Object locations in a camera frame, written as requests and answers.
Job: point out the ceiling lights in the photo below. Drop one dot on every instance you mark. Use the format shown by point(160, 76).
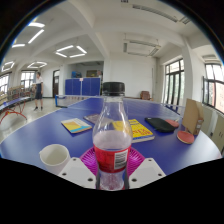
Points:
point(36, 36)

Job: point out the blue and yellow book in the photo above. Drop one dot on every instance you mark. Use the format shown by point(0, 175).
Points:
point(76, 125)

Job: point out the shelf unit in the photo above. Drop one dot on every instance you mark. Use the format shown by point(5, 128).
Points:
point(20, 92)

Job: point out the white ceramic cup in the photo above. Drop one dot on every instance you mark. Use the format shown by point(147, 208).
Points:
point(55, 159)

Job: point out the person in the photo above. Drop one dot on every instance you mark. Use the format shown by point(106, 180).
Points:
point(39, 90)

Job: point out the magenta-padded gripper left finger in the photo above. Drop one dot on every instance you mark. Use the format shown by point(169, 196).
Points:
point(76, 171)

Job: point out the blue table with red legs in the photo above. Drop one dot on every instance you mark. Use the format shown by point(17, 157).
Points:
point(13, 104)

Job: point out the black paddle case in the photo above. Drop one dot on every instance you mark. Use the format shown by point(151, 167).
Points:
point(159, 124)

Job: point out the brown armchair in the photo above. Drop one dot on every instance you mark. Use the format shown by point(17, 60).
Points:
point(145, 95)

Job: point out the blue partition boards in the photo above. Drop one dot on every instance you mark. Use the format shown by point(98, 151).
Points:
point(83, 86)

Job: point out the beige cabinet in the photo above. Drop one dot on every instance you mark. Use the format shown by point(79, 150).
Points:
point(218, 133)
point(206, 121)

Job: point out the clear red-labelled drink bottle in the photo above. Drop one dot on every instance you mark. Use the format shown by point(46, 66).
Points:
point(111, 156)

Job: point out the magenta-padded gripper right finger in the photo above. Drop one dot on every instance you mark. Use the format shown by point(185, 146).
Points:
point(148, 170)

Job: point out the small grey patterned book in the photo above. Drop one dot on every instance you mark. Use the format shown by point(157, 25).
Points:
point(91, 118)

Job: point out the red table tennis paddle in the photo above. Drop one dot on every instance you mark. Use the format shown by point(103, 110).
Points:
point(173, 123)
point(185, 137)

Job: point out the brown cardboard box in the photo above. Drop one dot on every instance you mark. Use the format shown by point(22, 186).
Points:
point(191, 116)

